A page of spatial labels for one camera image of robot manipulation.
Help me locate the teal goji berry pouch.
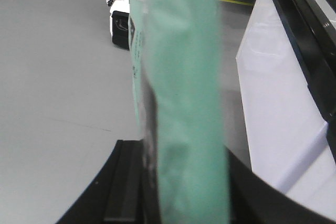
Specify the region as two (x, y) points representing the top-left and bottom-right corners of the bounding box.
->
(129, 0), (230, 223)

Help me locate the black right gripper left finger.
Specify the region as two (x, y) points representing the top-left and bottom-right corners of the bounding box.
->
(57, 140), (160, 223)

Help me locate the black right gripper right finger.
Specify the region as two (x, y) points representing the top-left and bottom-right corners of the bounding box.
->
(227, 149), (335, 223)

